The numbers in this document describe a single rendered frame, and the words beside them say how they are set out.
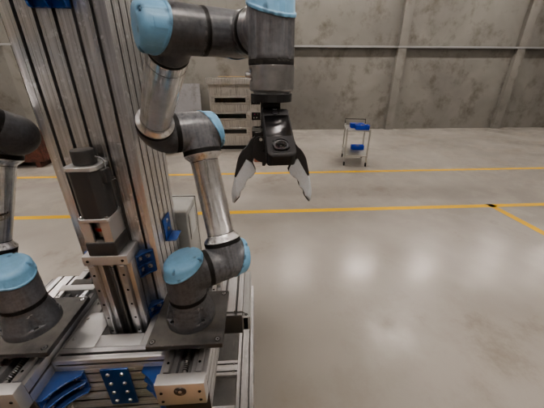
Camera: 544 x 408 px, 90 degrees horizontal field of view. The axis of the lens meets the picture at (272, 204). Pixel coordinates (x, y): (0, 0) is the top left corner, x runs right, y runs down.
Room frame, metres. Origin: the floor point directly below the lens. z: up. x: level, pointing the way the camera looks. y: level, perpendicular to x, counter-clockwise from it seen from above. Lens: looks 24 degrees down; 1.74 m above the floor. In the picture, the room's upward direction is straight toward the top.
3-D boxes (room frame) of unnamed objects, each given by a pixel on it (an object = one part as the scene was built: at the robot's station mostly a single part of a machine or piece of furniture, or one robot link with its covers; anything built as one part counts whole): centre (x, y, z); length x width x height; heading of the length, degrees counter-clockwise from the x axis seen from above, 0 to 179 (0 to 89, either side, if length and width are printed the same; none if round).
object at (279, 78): (0.51, 0.00, 1.74); 0.08 x 0.08 x 0.05
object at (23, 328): (0.63, 0.76, 1.09); 0.15 x 0.15 x 0.10
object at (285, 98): (0.51, 0.00, 1.66); 0.09 x 0.08 x 0.12; 3
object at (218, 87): (7.84, 0.96, 0.90); 1.39 x 1.09 x 1.79; 93
